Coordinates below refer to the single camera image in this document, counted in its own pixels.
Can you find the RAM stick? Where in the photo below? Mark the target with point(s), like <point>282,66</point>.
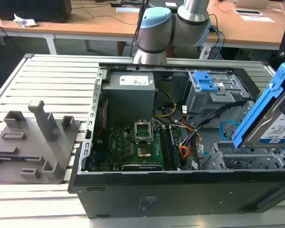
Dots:
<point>175,149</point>

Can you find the black PC case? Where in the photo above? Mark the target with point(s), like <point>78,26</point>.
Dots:
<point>171,194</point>

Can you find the hard disk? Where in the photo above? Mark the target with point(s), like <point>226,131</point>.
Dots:
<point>270,114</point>

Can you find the green motherboard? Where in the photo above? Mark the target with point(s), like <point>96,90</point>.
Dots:
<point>121,147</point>

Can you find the black RAM slot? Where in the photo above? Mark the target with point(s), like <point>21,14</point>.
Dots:
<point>165,147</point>

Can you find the metal disk bay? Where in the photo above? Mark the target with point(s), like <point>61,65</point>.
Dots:
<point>242,158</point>

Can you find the crumpled white paper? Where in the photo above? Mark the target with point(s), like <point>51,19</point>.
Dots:
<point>25,21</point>

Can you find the black graphics card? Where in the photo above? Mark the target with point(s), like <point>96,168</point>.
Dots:
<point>142,167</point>

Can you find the CPU socket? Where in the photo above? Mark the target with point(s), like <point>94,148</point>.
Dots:
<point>144,152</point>

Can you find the grey metal drive cage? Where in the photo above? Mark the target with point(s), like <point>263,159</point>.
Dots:
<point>204,102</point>

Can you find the black box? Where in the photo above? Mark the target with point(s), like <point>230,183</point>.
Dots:
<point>31,10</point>

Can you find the white paper sheet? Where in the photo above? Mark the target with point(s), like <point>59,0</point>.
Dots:
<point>129,10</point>
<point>257,18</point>

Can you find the grey power supply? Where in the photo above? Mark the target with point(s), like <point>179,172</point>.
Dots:
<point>128,97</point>

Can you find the grey parts rack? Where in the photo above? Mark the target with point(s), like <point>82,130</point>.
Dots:
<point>38,147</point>

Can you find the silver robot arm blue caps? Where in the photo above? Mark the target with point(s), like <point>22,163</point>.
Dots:
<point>154,35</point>

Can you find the blue plastic latch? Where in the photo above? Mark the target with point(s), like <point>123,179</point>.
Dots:
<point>205,82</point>

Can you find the wooden desk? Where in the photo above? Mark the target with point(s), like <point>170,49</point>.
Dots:
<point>90,26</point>

